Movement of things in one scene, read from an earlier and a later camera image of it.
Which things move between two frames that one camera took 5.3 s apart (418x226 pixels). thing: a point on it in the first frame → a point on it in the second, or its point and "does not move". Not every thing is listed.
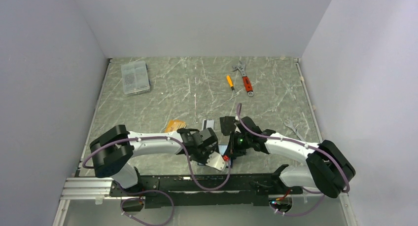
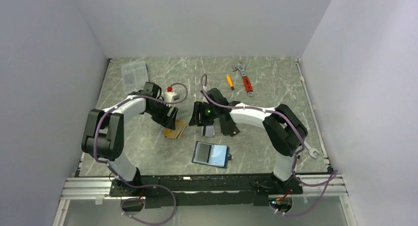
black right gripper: (232, 149) → (195, 120)
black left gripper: (210, 150) → (168, 122)
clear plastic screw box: (135, 77) does not move
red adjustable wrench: (242, 67) does not move
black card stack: (227, 125) does not move
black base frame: (206, 191) does not move
